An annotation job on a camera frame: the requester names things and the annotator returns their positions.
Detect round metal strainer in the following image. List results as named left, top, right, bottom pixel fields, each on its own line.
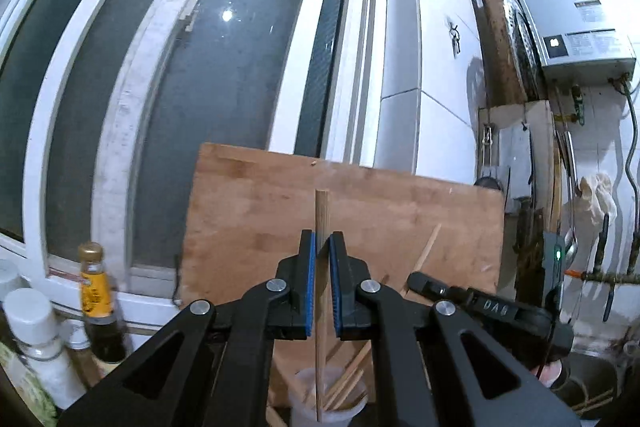
left=502, top=0, right=543, bottom=100

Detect white crumpled cloth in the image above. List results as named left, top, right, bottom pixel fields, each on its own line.
left=577, top=173, right=619, bottom=230

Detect translucent plastic cup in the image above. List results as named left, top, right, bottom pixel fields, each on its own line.
left=290, top=366, right=370, bottom=427

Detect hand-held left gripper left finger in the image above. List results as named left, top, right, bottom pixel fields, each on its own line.
left=57, top=229, right=317, bottom=427

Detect green gas valve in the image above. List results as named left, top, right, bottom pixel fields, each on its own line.
left=571, top=86, right=586, bottom=126

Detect yellow label sauce bottle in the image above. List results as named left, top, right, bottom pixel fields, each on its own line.
left=77, top=242, right=133, bottom=367

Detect person's right hand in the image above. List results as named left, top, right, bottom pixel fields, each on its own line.
left=536, top=359, right=571, bottom=389

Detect metal ladle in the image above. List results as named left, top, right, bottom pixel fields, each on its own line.
left=560, top=129, right=581, bottom=275

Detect small white lid jar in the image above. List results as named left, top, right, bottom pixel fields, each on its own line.
left=65, top=324, right=92, bottom=352

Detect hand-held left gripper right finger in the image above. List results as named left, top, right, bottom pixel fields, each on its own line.
left=329, top=231, right=581, bottom=427

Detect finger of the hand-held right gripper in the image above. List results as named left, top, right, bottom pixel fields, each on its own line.
left=406, top=272, right=473, bottom=308

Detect dark metal faucet pipes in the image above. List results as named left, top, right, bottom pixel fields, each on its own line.
left=567, top=214, right=640, bottom=323

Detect metal wall hook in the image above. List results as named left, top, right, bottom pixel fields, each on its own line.
left=446, top=21, right=462, bottom=56

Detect green printed packet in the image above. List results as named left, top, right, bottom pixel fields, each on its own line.
left=0, top=339, right=58, bottom=427

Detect rusty brown drain pipe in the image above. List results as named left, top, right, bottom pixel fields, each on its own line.
left=442, top=0, right=528, bottom=108

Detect grey flexible hose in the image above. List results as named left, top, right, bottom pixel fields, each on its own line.
left=609, top=77, right=640, bottom=258

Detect white frame window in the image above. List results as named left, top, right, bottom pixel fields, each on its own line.
left=0, top=0, right=386, bottom=323

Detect white cap seasoning bottle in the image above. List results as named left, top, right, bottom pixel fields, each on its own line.
left=2, top=289, right=87, bottom=410

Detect wooden cutting board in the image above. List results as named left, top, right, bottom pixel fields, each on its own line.
left=180, top=143, right=506, bottom=408

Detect metal sink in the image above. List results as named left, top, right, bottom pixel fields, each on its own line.
left=550, top=349, right=633, bottom=420

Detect grey gas water heater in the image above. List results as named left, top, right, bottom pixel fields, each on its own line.
left=497, top=0, right=637, bottom=82

